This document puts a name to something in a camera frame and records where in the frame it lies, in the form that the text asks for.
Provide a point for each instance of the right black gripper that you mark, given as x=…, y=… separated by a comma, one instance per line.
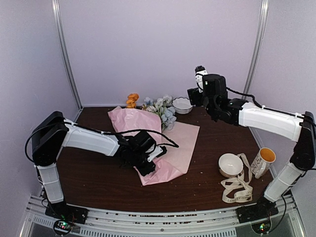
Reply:
x=193, y=97

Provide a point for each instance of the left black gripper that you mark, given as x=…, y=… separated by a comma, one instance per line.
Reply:
x=144, y=172

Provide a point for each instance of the small scalloped white bowl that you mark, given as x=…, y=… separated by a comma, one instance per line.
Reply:
x=182, y=105

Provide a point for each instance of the blue hydrangea flower stem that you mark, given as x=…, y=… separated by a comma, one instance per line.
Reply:
x=166, y=115

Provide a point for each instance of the white flower stem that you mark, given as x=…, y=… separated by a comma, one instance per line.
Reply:
x=163, y=102

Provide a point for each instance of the orange flower stem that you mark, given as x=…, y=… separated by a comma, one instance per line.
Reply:
x=131, y=100

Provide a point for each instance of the cream printed ribbon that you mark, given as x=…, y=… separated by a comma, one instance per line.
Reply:
x=235, y=187

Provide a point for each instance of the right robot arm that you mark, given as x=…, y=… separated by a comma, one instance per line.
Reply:
x=212, y=93

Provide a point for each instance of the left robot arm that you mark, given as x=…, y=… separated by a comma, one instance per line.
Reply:
x=57, y=132

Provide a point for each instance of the round white bowl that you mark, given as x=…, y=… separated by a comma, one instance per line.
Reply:
x=230, y=165

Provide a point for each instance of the white mug yellow inside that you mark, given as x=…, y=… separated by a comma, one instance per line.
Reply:
x=262, y=162

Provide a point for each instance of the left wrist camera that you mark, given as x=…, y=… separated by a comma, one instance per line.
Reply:
x=155, y=152

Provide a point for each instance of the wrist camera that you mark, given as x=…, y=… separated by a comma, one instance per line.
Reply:
x=200, y=71
x=155, y=152

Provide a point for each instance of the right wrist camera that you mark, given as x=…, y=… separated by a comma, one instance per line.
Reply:
x=200, y=71

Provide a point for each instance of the aluminium front rail base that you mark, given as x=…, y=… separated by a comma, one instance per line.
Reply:
x=209, y=223

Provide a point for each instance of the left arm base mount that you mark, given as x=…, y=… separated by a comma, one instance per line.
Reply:
x=68, y=213

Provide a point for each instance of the right aluminium frame post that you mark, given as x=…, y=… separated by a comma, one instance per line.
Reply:
x=262, y=22

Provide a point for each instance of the aluminium frame post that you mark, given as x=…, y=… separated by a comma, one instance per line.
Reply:
x=65, y=55
x=262, y=22

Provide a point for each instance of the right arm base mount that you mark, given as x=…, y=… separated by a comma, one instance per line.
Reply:
x=255, y=212

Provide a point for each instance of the left aluminium frame post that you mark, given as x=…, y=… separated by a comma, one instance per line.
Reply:
x=65, y=55

